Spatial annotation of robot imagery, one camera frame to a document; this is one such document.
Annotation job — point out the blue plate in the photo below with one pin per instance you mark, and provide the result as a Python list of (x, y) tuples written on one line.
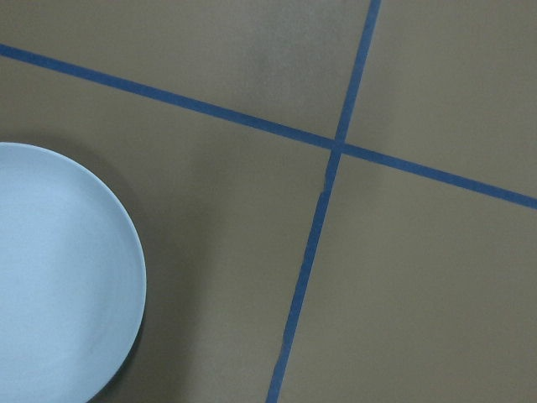
[(73, 279)]

